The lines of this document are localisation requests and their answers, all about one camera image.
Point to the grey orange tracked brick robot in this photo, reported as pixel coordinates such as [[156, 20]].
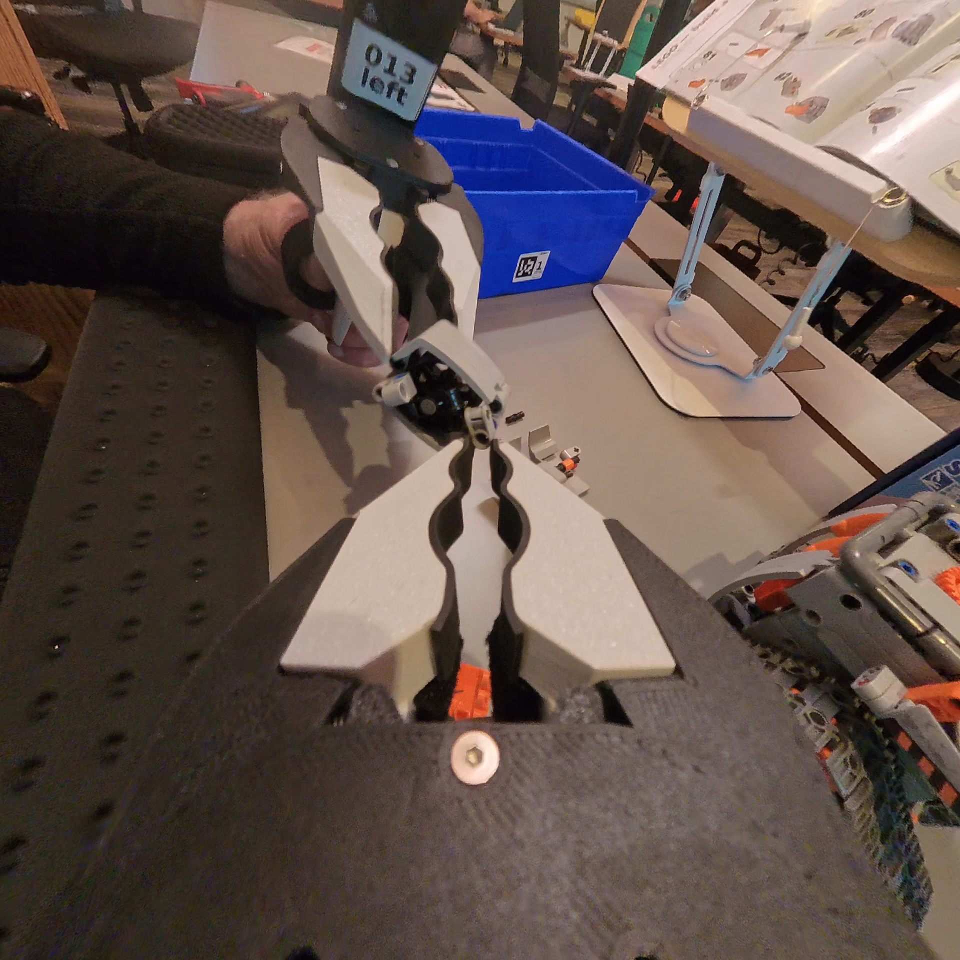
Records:
[[862, 637]]

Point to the black padded case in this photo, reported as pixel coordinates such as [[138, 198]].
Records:
[[210, 139]]

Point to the small grey brick hinge assembly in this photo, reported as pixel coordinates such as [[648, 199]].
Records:
[[457, 352]]

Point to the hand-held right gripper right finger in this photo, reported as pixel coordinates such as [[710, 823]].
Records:
[[592, 600]]

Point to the wooden pillar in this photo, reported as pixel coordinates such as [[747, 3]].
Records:
[[22, 60]]

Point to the person's left hand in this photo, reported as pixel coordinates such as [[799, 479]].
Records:
[[255, 247]]

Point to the green container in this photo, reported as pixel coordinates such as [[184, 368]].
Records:
[[645, 37]]

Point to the blue bin with tag label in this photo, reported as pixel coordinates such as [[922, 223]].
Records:
[[555, 210]]

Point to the grey orange brick wheel assembly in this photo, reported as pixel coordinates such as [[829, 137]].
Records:
[[541, 442]]

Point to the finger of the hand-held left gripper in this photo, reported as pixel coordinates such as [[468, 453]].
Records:
[[349, 240], [459, 262]]

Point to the black office chair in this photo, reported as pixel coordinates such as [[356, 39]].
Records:
[[112, 37]]

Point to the orange curved brick piece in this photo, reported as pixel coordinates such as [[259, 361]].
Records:
[[471, 690]]

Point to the dark blue toy box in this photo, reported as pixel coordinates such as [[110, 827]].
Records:
[[922, 472]]

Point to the white paper sheet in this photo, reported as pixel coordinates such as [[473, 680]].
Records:
[[454, 94], [300, 46]]

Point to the brick building instruction booklet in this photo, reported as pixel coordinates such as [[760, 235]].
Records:
[[840, 75]]

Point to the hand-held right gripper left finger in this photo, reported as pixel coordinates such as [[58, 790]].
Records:
[[367, 600]]

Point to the black chair armrest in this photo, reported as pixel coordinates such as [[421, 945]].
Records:
[[22, 356], [19, 99]]

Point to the black metal pole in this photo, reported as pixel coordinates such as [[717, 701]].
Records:
[[645, 75]]

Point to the black dimpled cushion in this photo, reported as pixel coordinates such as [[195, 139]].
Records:
[[135, 525]]

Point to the white document stand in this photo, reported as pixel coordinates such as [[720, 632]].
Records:
[[720, 360]]

